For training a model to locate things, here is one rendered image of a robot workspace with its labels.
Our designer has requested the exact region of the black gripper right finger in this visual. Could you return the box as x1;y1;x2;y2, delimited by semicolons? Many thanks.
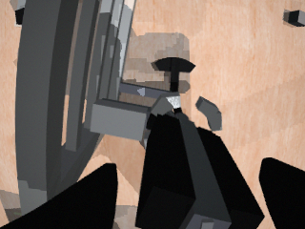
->
258;156;305;229

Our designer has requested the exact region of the small dark grey block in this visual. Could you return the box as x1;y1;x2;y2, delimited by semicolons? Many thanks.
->
289;10;305;27

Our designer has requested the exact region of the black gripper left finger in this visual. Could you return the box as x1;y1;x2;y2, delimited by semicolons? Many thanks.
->
0;163;118;229

